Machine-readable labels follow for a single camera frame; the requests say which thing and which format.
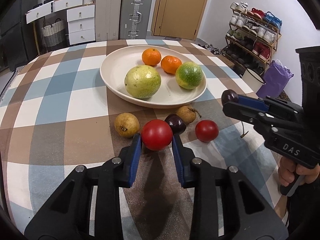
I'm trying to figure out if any small green passion fruit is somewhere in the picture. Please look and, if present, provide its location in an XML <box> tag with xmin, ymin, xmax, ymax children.
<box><xmin>175</xmin><ymin>62</ymin><xmax>203</xmax><ymax>90</ymax></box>

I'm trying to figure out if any beige suitcase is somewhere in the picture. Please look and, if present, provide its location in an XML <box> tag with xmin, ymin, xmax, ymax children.
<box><xmin>95</xmin><ymin>0</ymin><xmax>121</xmax><ymax>42</ymax></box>

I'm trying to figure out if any cream oval plate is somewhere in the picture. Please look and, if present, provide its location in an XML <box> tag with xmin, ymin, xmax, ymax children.
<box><xmin>100</xmin><ymin>45</ymin><xmax>207</xmax><ymax>108</ymax></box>

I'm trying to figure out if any white drawer cabinet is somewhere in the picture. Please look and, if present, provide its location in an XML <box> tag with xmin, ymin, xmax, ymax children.
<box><xmin>67</xmin><ymin>4</ymin><xmax>95</xmax><ymax>45</ymax></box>

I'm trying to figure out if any woven laundry basket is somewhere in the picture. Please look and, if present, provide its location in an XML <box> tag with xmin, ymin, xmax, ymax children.
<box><xmin>41</xmin><ymin>18</ymin><xmax>67</xmax><ymax>51</ymax></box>

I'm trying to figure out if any person's right hand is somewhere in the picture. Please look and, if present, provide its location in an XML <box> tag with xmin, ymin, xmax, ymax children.
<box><xmin>278</xmin><ymin>156</ymin><xmax>319</xmax><ymax>186</ymax></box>

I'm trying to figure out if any white desk drawer unit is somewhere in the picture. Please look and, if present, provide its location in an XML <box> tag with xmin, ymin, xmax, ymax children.
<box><xmin>25</xmin><ymin>0</ymin><xmax>93</xmax><ymax>24</ymax></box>

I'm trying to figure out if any purple gift bag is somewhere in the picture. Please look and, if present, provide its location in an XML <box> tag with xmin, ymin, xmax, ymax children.
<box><xmin>256</xmin><ymin>60</ymin><xmax>294</xmax><ymax>98</ymax></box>

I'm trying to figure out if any brown longan fruit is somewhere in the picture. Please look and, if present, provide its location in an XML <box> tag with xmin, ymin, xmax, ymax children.
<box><xmin>176</xmin><ymin>106</ymin><xmax>202</xmax><ymax>125</ymax></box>
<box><xmin>114</xmin><ymin>113</ymin><xmax>140</xmax><ymax>138</ymax></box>

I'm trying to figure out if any grey aluminium suitcase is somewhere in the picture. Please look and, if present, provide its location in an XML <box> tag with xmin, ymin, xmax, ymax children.
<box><xmin>119</xmin><ymin>0</ymin><xmax>152</xmax><ymax>40</ymax></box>

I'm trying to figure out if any checkered tablecloth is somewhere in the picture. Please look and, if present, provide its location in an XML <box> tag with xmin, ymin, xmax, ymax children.
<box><xmin>1</xmin><ymin>40</ymin><xmax>286</xmax><ymax>239</ymax></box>

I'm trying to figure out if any black refrigerator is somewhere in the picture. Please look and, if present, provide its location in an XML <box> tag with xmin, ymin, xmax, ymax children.
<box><xmin>1</xmin><ymin>0</ymin><xmax>28</xmax><ymax>72</ymax></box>

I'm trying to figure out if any wooden shoe rack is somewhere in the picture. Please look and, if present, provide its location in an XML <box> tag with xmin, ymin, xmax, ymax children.
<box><xmin>221</xmin><ymin>2</ymin><xmax>283</xmax><ymax>76</ymax></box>

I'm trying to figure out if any dark cherry with stem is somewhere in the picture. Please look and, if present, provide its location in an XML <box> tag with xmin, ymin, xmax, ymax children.
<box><xmin>221</xmin><ymin>89</ymin><xmax>239</xmax><ymax>105</ymax></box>

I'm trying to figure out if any orange mandarin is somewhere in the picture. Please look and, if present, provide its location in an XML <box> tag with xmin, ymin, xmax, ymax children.
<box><xmin>161</xmin><ymin>55</ymin><xmax>182</xmax><ymax>75</ymax></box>
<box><xmin>142</xmin><ymin>48</ymin><xmax>162</xmax><ymax>67</ymax></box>

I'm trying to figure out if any front orange mandarin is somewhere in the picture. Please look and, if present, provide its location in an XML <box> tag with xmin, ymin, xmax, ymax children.
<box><xmin>161</xmin><ymin>55</ymin><xmax>182</xmax><ymax>75</ymax></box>

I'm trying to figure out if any red cherry tomato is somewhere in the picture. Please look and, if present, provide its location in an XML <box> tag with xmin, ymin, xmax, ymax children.
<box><xmin>195</xmin><ymin>120</ymin><xmax>219</xmax><ymax>142</ymax></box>
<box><xmin>141</xmin><ymin>119</ymin><xmax>173</xmax><ymax>151</ymax></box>

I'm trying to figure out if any rear orange mandarin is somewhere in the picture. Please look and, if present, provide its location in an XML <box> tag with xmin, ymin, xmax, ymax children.
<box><xmin>142</xmin><ymin>48</ymin><xmax>162</xmax><ymax>67</ymax></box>

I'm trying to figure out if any wooden door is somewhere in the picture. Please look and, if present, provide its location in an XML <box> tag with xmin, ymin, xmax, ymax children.
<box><xmin>151</xmin><ymin>0</ymin><xmax>208</xmax><ymax>40</ymax></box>

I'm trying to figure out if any large yellow-green passion fruit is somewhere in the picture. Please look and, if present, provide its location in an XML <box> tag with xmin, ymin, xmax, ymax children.
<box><xmin>124</xmin><ymin>65</ymin><xmax>162</xmax><ymax>99</ymax></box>

